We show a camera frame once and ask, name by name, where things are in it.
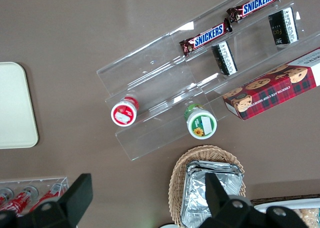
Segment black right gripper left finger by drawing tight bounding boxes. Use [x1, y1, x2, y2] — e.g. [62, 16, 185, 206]
[14, 172, 94, 228]

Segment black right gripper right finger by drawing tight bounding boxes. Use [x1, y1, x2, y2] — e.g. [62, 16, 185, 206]
[199, 172, 266, 228]

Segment dark brown under tray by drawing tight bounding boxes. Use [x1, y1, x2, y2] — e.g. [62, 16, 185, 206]
[250, 193, 320, 207]

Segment light oval wicker basket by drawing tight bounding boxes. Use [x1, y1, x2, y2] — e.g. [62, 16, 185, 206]
[167, 144, 247, 228]

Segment white rectangular snack tray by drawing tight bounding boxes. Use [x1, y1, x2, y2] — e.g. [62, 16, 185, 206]
[254, 197, 320, 228]

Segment beige plastic tray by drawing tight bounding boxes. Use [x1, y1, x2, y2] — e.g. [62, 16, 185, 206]
[0, 61, 39, 150]

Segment clear acrylic bottle rack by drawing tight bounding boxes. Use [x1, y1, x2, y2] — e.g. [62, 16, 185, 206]
[0, 176, 70, 215]

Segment stacked aluminium foil trays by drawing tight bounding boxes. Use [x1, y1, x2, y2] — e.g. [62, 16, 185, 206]
[181, 159, 245, 228]

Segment rice cracker bag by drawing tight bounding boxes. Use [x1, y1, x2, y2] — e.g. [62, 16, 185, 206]
[293, 207, 320, 228]

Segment green lidded cup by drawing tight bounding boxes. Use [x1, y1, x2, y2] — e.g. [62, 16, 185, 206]
[184, 103, 218, 140]

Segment red lidded cup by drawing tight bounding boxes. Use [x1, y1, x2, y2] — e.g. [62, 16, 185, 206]
[110, 95, 140, 128]

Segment red tartan cookie box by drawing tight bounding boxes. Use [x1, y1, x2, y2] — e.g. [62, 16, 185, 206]
[222, 47, 320, 121]

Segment clear acrylic stepped shelf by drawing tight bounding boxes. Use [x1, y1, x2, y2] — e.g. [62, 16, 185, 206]
[95, 0, 320, 162]

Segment small black chocolate box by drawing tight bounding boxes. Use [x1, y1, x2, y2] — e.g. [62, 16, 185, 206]
[211, 40, 239, 77]
[267, 7, 300, 46]

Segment Snickers chocolate bar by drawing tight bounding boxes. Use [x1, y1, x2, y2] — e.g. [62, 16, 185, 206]
[225, 0, 281, 24]
[179, 17, 234, 57]

